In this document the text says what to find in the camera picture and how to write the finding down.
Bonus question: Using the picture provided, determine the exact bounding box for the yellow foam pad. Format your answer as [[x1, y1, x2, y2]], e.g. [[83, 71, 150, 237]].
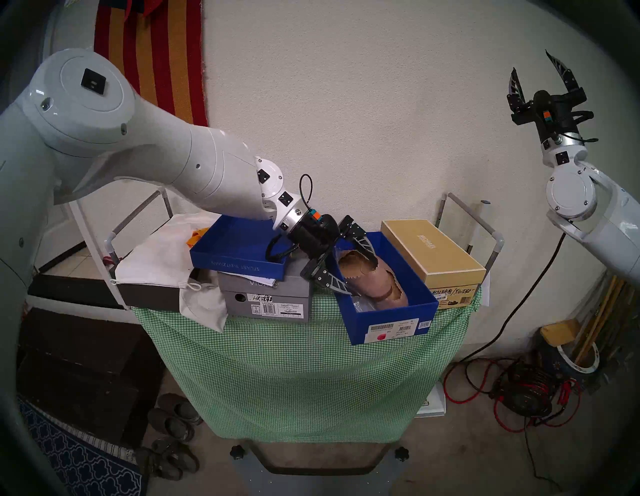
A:
[[540, 319, 581, 347]]

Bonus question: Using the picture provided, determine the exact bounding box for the grey Vionic shoe box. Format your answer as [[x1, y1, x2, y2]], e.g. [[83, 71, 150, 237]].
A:
[[217, 250, 315, 324]]

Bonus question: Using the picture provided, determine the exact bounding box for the green checkered tablecloth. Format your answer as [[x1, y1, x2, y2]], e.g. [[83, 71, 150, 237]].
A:
[[134, 280, 483, 443]]

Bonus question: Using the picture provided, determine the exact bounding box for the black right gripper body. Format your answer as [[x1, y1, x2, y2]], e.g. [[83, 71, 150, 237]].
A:
[[531, 90, 581, 143]]

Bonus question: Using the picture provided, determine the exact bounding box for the white plastic ring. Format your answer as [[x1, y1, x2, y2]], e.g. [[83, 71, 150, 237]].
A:
[[556, 341, 600, 373]]

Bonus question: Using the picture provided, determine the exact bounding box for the red extension cord reel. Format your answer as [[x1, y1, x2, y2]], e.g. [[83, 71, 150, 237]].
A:
[[442, 357, 583, 433]]

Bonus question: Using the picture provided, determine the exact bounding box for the wall outlet power cable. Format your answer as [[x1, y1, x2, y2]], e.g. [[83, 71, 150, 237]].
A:
[[460, 231, 567, 363]]

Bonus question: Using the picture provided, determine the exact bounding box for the blue shoe box lid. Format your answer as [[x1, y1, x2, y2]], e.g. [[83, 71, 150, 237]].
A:
[[190, 215, 296, 282]]

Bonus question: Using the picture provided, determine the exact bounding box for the dark brown sandal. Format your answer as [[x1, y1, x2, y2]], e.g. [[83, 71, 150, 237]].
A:
[[135, 446, 183, 482], [152, 437, 201, 473]]

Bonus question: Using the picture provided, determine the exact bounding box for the blue bucket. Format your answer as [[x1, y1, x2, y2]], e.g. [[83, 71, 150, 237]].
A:
[[537, 345, 601, 393]]

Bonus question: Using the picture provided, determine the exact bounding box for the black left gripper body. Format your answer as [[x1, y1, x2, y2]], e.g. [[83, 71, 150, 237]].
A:
[[289, 214, 342, 261]]

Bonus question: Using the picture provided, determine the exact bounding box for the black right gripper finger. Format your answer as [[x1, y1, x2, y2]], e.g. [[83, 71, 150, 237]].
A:
[[506, 67, 533, 126], [545, 50, 588, 107]]

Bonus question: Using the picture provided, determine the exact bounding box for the dark brown clog shoe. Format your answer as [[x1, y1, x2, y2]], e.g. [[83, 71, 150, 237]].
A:
[[157, 392, 203, 426], [147, 407, 196, 443]]

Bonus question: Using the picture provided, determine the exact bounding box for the white labelled cardboard box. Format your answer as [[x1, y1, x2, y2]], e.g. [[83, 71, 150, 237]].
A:
[[417, 381, 447, 418]]

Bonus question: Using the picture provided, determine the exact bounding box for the dark brown flat box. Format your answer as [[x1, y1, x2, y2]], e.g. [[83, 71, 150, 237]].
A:
[[115, 267, 201, 312]]

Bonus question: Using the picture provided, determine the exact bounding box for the blue shoe box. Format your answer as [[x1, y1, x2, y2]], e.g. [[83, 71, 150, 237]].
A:
[[325, 231, 440, 346]]

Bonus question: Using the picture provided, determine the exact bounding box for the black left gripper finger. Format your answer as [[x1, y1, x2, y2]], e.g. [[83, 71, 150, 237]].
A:
[[340, 216, 378, 265], [301, 257, 347, 294]]

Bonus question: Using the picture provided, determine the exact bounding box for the beige scalloped shoe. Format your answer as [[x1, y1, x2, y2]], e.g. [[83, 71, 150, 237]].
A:
[[337, 249, 396, 301], [372, 270, 409, 309]]

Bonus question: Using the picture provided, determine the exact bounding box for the black left gripper strap loop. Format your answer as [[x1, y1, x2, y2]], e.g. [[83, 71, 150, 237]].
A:
[[264, 234, 301, 262]]

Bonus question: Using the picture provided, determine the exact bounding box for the red yellow striped flag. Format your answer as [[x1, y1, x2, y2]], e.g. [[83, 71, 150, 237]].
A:
[[94, 0, 208, 128]]

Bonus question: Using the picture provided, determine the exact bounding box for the blue patterned rug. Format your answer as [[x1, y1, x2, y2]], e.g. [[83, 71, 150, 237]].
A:
[[17, 395, 148, 496]]

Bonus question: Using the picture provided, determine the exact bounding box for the grey cart base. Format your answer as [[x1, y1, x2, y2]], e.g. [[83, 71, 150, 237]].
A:
[[230, 442, 411, 496]]

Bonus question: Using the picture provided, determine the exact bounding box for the white cloth dust bag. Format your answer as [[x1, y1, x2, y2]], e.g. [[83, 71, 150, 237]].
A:
[[110, 212, 230, 333]]

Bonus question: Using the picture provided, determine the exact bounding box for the gold shoe box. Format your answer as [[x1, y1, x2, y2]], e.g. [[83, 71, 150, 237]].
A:
[[381, 219, 487, 310]]

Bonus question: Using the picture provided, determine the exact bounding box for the wooden tool handles bundle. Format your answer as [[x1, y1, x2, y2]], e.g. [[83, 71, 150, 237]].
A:
[[572, 272, 640, 366]]

